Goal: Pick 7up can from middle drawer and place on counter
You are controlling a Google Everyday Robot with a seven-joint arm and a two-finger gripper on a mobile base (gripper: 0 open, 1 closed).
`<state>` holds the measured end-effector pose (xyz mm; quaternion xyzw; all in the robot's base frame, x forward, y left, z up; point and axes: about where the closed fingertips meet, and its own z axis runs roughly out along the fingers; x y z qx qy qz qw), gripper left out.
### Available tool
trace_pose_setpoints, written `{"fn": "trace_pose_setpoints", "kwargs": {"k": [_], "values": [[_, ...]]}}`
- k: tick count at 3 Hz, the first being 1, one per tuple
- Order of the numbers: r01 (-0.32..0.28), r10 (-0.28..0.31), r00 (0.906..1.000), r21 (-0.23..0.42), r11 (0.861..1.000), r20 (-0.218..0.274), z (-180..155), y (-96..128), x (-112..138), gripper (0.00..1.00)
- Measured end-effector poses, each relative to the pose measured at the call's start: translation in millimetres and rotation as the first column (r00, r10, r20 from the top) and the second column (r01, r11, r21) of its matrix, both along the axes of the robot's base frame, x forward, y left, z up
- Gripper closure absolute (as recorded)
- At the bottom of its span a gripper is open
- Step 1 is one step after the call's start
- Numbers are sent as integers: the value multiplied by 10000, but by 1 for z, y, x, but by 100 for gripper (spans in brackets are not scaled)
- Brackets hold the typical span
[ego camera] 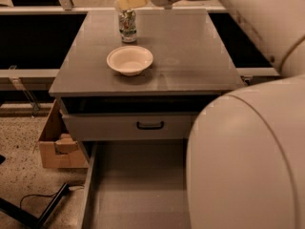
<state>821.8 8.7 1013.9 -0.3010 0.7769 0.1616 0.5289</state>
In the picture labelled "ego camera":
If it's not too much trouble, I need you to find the white paper bowl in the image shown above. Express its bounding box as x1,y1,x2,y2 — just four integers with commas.
107,46,153,76

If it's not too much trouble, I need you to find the black cable left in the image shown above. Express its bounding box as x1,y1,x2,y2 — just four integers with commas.
19,184,86,210

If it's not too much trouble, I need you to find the grey top drawer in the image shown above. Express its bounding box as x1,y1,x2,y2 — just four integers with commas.
63,114,195,141

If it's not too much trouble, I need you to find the black drawer handle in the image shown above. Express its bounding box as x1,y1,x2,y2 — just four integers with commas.
136,121,165,131

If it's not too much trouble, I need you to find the silver green 7up can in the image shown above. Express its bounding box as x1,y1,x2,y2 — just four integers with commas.
118,10,137,43

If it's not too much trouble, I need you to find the brown cardboard box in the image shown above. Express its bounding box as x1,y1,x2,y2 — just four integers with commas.
38,101,88,169

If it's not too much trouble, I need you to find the black stand leg left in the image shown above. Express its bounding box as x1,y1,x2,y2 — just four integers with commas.
0,183,70,229

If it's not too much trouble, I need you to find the metal railing frame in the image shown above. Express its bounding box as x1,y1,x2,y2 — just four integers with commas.
0,0,280,93

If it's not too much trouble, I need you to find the open grey middle drawer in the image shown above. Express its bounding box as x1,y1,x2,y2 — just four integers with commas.
77,140,191,229

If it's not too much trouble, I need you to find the grey drawer cabinet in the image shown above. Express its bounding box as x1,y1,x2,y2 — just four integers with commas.
50,9,243,156

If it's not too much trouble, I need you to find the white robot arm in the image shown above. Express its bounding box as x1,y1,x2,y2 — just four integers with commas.
115,0,305,229

